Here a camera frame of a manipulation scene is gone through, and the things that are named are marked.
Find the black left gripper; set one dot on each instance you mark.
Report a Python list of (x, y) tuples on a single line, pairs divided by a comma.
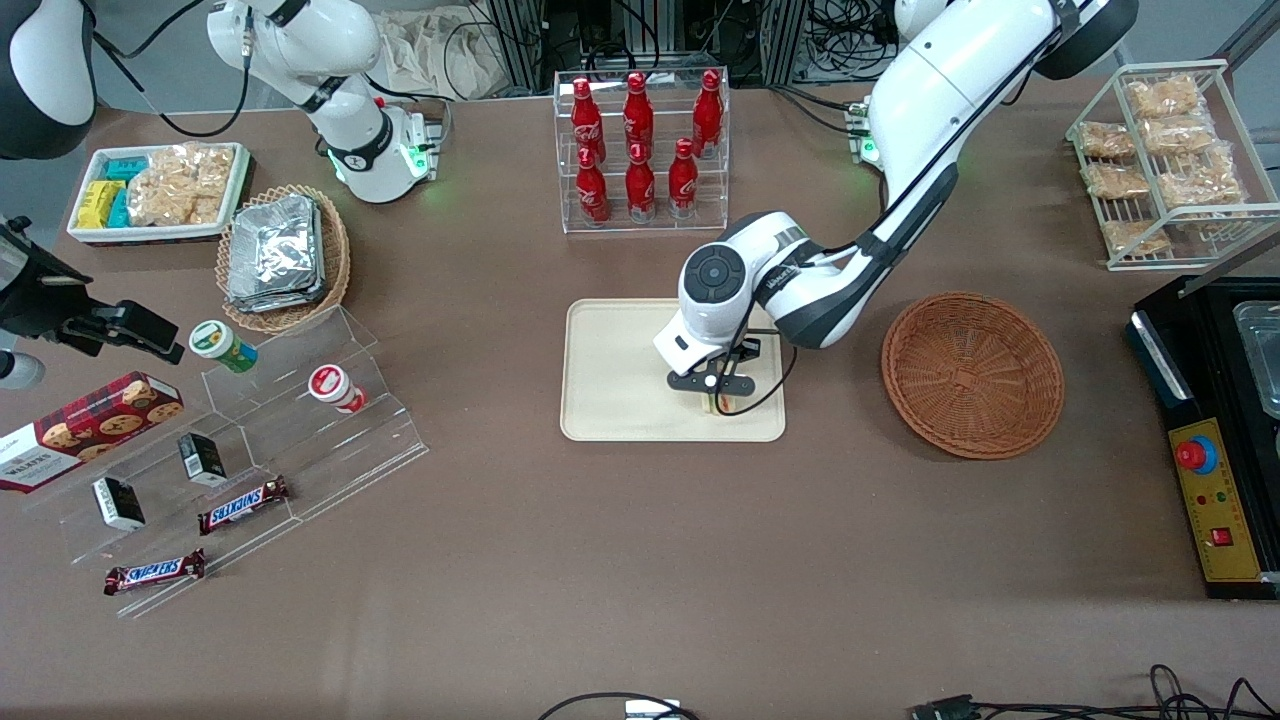
[(749, 350)]

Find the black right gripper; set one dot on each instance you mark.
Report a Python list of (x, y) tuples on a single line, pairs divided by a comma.
[(42, 293)]

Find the triangular sandwich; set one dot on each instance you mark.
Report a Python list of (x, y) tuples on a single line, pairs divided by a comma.
[(709, 405)]

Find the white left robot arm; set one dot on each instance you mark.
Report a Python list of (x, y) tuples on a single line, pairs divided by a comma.
[(950, 100)]

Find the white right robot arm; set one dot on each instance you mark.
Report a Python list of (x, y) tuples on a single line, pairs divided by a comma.
[(345, 120)]

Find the white rectangular snack tray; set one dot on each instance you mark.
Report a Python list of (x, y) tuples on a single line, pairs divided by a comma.
[(150, 234)]

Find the beige plastic tray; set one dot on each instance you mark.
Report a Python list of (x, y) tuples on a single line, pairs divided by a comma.
[(615, 370)]

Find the oval tan wicker basket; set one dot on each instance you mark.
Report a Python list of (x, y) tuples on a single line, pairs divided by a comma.
[(335, 250)]

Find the round brown wicker basket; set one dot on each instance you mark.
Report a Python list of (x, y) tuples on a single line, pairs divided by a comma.
[(970, 375)]

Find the red tartan cookie box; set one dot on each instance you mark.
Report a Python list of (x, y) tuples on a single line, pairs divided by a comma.
[(90, 430)]

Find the green lid snack cup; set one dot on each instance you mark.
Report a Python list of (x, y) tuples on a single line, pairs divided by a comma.
[(222, 345)]

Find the teal snack pack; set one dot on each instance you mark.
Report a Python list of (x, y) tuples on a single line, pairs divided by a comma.
[(127, 168), (119, 208)]

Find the yellow snack pack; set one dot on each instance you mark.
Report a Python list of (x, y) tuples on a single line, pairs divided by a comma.
[(98, 203)]

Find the small black box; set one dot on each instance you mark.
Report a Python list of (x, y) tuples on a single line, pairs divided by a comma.
[(118, 503), (202, 458)]

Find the clear bag of crackers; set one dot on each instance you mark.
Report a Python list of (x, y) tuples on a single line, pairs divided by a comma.
[(180, 185)]

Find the foil wrapped pack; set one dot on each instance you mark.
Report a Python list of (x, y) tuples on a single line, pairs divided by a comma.
[(290, 302), (272, 245)]

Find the clear acrylic bottle rack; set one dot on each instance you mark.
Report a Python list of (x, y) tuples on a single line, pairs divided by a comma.
[(645, 225)]

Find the snickers chocolate bar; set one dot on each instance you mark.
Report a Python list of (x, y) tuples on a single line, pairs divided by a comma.
[(153, 572), (243, 505)]

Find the red cola bottle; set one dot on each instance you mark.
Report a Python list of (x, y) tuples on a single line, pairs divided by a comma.
[(708, 115), (683, 185), (587, 120), (640, 190), (592, 195), (638, 115)]

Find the red lid snack cup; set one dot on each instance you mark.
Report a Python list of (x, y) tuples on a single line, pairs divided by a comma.
[(335, 388)]

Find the clear acrylic stepped shelf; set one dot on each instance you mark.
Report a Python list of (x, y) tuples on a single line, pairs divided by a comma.
[(330, 450)]

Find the small white box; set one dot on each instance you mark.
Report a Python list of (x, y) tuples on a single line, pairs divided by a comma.
[(652, 710)]

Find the beige crumpled cloth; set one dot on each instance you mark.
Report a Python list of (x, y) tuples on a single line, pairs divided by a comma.
[(425, 50)]

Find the clear bag of pastry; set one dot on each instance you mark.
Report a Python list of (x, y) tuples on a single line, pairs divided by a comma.
[(1105, 140), (1178, 134), (1135, 238), (1165, 98), (1200, 182), (1115, 181)]

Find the black machine with yellow panel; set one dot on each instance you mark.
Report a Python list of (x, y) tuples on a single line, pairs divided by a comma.
[(1180, 390)]

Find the red emergency stop button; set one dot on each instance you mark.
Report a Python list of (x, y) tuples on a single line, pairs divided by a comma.
[(1194, 455)]

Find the slanted metal bar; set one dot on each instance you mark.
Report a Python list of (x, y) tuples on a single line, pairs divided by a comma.
[(1230, 262)]

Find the metal machine basin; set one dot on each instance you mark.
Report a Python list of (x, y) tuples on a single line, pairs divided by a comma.
[(1262, 350)]

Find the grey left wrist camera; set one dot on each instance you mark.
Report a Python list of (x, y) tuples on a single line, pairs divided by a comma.
[(685, 345)]

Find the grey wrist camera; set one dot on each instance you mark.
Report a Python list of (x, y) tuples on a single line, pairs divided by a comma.
[(685, 345), (18, 370)]

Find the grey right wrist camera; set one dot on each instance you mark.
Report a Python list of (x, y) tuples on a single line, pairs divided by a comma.
[(18, 370)]

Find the aluminium frame post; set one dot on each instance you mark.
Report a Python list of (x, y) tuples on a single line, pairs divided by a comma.
[(515, 40), (785, 40)]

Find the red rocker switch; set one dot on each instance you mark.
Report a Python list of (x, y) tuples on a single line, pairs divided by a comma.
[(1221, 537)]

